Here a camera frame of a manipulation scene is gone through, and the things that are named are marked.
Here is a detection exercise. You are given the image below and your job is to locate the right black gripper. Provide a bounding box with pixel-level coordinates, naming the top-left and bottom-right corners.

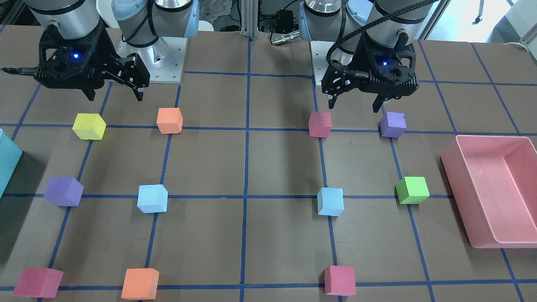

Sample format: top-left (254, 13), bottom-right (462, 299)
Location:
top-left (34, 21), bottom-right (150, 102)

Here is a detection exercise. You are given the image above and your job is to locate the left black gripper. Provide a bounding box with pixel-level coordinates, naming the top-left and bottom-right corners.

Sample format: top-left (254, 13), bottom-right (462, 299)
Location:
top-left (321, 32), bottom-right (420, 113)

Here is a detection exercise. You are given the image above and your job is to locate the green block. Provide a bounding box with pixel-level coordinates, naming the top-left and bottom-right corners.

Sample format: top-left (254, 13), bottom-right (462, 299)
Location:
top-left (395, 176), bottom-right (430, 204)

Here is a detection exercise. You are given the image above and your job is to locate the pink plastic bin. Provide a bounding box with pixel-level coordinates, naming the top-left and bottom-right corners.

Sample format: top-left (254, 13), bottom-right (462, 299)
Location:
top-left (441, 135), bottom-right (537, 248)

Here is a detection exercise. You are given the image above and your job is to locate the cyan plastic bin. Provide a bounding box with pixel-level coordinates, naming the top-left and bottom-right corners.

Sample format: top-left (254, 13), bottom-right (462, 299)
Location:
top-left (0, 129), bottom-right (23, 197)

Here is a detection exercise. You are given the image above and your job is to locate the light blue block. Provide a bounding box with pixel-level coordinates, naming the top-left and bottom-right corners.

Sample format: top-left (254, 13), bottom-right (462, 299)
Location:
top-left (137, 184), bottom-right (168, 213)
top-left (317, 187), bottom-right (344, 216)

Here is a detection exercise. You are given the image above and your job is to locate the aluminium frame post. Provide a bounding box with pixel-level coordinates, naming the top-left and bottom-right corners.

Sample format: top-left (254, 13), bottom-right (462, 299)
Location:
top-left (240, 0), bottom-right (259, 40)

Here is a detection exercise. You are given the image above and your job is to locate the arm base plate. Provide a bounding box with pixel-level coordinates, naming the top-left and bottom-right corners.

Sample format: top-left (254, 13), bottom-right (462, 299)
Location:
top-left (310, 41), bottom-right (353, 88)
top-left (117, 37), bottom-right (188, 84)

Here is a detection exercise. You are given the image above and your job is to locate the yellow block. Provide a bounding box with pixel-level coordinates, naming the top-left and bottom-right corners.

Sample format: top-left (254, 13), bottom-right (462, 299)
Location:
top-left (72, 113), bottom-right (106, 140)

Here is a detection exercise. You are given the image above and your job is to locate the red block near base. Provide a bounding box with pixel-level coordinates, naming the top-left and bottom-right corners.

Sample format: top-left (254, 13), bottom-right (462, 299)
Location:
top-left (308, 111), bottom-right (332, 138)

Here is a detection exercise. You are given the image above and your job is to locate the red block far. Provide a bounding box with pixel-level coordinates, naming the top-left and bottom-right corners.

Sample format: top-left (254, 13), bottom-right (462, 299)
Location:
top-left (13, 267), bottom-right (64, 298)
top-left (323, 265), bottom-right (357, 297)

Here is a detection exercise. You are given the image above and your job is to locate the orange block near base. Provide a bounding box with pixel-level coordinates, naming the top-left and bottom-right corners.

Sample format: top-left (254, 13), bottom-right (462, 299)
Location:
top-left (156, 107), bottom-right (183, 134)

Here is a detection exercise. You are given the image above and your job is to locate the purple block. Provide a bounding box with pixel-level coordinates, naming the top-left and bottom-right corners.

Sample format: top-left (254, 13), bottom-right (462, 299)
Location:
top-left (379, 112), bottom-right (407, 139)
top-left (43, 177), bottom-right (84, 207)

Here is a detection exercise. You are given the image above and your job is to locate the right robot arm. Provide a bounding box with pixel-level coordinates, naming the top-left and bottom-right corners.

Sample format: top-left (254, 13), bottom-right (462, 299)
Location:
top-left (4, 0), bottom-right (200, 101)

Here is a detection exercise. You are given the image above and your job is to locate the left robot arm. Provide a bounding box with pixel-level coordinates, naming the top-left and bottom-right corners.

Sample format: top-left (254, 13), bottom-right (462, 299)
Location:
top-left (299, 0), bottom-right (434, 113)

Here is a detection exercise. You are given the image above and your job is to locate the black power adapter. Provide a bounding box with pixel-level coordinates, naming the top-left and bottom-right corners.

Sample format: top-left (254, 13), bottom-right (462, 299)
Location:
top-left (272, 10), bottom-right (295, 34)

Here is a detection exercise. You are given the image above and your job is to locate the orange block far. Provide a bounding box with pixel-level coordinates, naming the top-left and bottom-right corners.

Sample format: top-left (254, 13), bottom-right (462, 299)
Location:
top-left (121, 268), bottom-right (160, 300)

